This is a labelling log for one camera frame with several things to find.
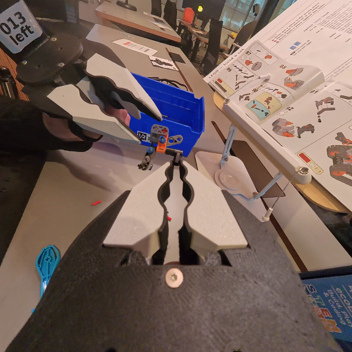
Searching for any blue robot kit box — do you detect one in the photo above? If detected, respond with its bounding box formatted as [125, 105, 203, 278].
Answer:
[299, 270, 352, 352]

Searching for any paper sheet with black picture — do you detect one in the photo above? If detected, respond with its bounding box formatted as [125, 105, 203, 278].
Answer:
[148, 55, 180, 72]

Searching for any white book stand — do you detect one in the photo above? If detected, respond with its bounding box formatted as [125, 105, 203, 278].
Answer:
[195, 93, 352, 224]

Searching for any black wall monitor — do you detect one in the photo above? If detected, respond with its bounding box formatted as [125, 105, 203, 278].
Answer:
[181, 0, 226, 21]

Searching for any instruction booklet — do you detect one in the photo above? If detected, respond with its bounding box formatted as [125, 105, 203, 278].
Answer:
[203, 0, 352, 210]

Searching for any person's left hand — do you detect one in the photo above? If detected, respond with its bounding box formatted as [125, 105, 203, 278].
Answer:
[43, 113, 104, 140]

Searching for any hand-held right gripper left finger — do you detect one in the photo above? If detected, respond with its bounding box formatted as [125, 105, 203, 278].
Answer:
[102, 161, 174, 265]

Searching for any wooden post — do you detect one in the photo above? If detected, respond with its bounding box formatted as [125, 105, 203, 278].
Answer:
[0, 46, 28, 103]

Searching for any dark grey angled toy beam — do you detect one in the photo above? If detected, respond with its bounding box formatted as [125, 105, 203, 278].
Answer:
[137, 134, 184, 171]

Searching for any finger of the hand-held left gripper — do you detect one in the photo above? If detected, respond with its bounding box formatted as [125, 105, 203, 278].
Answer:
[47, 84, 142, 145]
[76, 53, 163, 122]

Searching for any black pole stand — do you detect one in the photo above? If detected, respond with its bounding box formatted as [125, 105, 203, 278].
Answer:
[115, 0, 138, 12]

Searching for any wooden top table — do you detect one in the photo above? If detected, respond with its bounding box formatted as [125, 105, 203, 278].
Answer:
[95, 0, 182, 43]

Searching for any paper sheet with red label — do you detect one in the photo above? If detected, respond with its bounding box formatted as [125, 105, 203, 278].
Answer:
[112, 38, 158, 57]

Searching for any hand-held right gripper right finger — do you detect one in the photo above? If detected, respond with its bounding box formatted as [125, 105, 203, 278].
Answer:
[179, 160, 248, 264]

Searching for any person's left forearm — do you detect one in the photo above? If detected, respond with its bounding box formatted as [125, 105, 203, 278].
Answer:
[0, 97, 92, 155]

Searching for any blue storage bin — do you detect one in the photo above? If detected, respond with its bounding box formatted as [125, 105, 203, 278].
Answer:
[127, 72, 206, 158]

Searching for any black cable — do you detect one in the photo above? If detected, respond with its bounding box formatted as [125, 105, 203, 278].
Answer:
[144, 76, 189, 92]

